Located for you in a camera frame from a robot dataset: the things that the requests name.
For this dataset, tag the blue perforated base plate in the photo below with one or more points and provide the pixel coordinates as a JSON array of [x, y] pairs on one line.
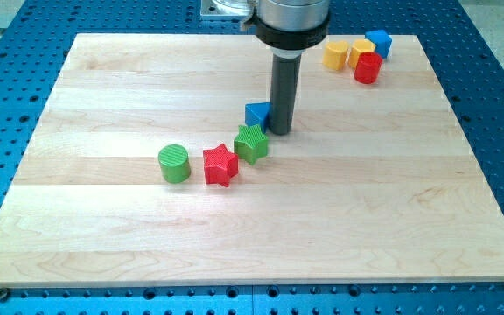
[[463, 40]]

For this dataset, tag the blue cube block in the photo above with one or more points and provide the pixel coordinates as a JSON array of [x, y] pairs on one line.
[[382, 41]]

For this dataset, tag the wooden board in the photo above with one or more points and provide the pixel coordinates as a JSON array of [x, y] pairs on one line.
[[375, 183]]

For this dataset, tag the yellow block left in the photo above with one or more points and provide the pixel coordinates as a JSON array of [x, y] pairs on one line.
[[335, 54]]

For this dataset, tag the green cylinder block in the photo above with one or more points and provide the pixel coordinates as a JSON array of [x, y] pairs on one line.
[[174, 163]]

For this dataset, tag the silver mounting plate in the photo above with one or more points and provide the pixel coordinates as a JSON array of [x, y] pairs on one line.
[[224, 9]]

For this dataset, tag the yellow block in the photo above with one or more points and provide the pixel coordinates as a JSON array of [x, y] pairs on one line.
[[335, 54], [359, 46]]

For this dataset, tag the green star block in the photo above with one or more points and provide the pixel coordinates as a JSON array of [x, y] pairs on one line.
[[251, 143]]

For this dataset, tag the yellow block right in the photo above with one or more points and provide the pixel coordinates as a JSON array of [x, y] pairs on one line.
[[359, 46]]

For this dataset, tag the blue triangle block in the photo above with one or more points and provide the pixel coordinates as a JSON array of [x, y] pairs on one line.
[[257, 114]]

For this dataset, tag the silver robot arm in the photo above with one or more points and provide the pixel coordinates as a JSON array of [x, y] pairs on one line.
[[288, 27]]

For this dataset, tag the red cylinder block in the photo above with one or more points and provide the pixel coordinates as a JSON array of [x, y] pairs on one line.
[[368, 67]]

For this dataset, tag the red star block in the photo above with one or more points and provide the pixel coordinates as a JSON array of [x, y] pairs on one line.
[[220, 165]]

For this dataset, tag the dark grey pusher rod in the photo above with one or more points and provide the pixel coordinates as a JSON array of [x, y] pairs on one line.
[[283, 91]]

